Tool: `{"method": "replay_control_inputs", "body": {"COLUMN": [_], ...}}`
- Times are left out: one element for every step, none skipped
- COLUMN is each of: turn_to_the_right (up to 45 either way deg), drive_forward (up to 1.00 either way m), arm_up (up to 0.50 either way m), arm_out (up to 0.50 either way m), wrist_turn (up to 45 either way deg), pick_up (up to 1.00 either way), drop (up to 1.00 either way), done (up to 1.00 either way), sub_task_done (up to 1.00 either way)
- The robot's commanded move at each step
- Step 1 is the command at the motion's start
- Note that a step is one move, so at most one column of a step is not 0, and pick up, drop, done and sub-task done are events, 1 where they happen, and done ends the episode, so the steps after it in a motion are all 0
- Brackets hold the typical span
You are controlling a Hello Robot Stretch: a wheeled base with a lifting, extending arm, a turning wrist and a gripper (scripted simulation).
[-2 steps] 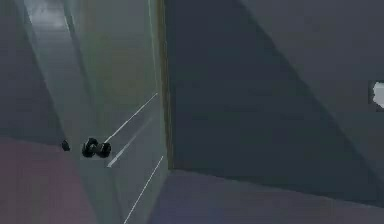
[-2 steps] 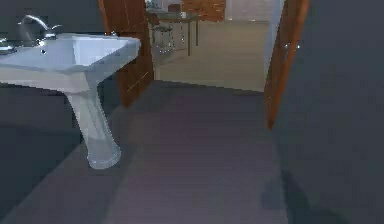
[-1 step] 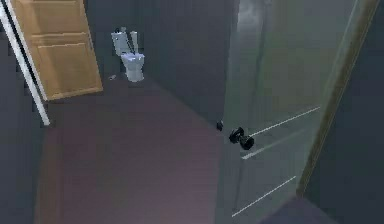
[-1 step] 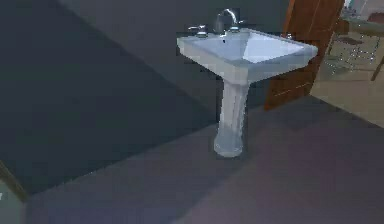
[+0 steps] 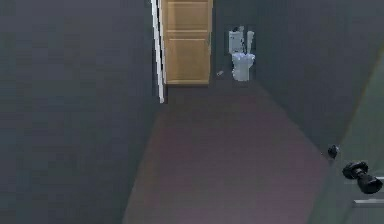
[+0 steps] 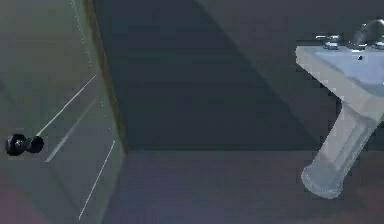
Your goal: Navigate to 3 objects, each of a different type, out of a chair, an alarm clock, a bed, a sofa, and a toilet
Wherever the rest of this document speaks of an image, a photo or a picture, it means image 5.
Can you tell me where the white toilet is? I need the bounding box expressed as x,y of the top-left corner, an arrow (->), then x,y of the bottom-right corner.
227,25 -> 257,83

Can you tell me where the light wooden panel door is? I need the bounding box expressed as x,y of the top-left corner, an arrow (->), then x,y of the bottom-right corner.
159,0 -> 214,86

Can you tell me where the grey green room door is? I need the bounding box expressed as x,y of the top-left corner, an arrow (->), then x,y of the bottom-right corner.
306,39 -> 384,224

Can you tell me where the white door frame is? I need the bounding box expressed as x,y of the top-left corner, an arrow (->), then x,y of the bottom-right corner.
150,0 -> 167,105

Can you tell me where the black door handle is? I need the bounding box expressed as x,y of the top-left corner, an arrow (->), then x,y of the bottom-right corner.
341,160 -> 384,195
327,143 -> 341,160

